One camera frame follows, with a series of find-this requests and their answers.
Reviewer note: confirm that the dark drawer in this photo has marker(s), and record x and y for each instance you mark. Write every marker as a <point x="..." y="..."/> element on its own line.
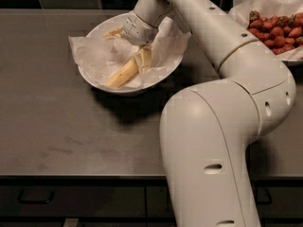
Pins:
<point x="287" y="201"/>
<point x="77" y="202"/>

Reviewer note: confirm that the left black drawer handle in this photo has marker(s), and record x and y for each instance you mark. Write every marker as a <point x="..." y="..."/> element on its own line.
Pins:
<point x="35" y="196"/>

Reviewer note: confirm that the white paper liner right bowl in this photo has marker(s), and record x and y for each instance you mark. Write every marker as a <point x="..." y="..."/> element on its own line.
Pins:
<point x="242" y="8"/>

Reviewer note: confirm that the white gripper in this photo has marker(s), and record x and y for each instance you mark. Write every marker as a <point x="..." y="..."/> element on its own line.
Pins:
<point x="137" y="29"/>

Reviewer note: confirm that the right black drawer handle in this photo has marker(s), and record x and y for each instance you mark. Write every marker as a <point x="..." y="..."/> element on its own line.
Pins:
<point x="263" y="196"/>

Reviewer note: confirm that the right dark drawer front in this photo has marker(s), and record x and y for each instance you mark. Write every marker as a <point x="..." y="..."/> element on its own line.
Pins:
<point x="287" y="201"/>

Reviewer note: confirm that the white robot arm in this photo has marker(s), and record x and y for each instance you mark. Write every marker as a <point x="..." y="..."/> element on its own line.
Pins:
<point x="206" y="128"/>

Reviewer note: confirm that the pile of red strawberries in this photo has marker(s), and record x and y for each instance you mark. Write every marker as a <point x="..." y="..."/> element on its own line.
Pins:
<point x="279" y="33"/>

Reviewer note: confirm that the left dark drawer front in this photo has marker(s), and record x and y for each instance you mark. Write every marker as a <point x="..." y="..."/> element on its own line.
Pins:
<point x="77" y="202"/>

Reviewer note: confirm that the black drawer handle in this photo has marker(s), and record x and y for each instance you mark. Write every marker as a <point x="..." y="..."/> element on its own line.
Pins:
<point x="35" y="196"/>
<point x="263" y="196"/>

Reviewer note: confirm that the yellow banana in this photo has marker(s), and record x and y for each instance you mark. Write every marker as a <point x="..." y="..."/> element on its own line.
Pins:
<point x="124" y="74"/>

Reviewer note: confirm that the white paper liner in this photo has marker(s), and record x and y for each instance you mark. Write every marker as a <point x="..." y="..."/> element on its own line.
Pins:
<point x="91" y="57"/>

